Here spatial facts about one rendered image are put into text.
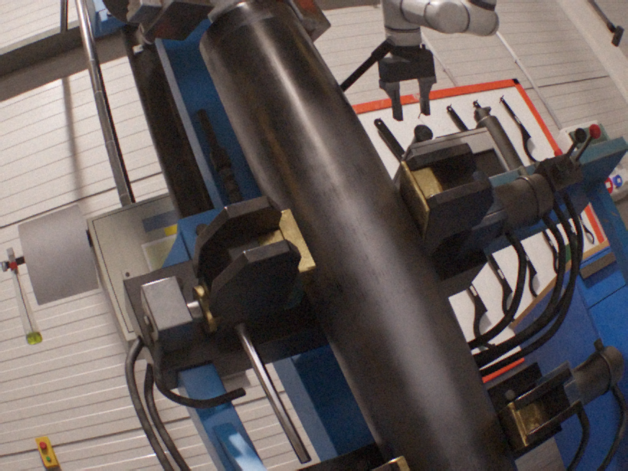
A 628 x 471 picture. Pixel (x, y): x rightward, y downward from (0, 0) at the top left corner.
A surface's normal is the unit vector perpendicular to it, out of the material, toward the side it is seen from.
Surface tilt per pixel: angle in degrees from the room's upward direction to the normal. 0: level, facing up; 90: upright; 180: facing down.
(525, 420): 90
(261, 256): 90
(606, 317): 90
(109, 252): 90
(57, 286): 161
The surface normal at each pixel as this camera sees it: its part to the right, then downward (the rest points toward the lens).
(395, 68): 0.41, 0.40
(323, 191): -0.28, -0.29
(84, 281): 0.42, 0.64
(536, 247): 0.17, -0.47
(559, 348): -0.91, 0.27
